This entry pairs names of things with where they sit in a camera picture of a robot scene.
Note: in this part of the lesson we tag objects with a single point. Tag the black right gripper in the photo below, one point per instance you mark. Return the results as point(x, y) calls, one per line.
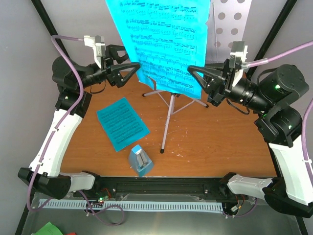
point(216, 88)

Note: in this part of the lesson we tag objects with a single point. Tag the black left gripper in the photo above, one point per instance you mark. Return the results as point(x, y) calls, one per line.
point(115, 77)

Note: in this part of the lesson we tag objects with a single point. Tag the blue sheet music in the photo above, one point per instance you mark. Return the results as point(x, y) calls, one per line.
point(164, 37)
point(122, 124)

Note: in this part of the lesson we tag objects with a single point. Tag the white tripod music stand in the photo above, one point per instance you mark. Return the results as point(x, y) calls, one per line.
point(226, 24)

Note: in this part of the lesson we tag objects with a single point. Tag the blue metronome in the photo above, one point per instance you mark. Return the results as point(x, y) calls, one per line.
point(140, 161)

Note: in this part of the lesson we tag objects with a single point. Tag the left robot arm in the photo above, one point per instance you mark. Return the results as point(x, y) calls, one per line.
point(43, 175)

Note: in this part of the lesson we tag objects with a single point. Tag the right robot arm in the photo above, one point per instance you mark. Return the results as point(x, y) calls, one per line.
point(280, 125)

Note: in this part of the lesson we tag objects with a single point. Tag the green paper sheet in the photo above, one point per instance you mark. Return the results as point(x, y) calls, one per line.
point(48, 229)

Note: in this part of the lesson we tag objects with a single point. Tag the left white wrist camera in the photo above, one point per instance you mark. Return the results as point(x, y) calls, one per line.
point(98, 46)

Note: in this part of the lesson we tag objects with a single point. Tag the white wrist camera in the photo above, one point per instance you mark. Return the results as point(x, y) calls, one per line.
point(98, 46)
point(237, 58)

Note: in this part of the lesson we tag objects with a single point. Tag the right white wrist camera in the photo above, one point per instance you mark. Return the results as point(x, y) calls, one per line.
point(237, 58)

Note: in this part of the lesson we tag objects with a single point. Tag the black aluminium frame rail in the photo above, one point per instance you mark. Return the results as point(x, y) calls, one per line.
point(219, 189)

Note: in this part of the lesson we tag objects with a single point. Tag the grey slotted cable duct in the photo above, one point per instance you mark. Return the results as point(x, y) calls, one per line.
point(135, 206)

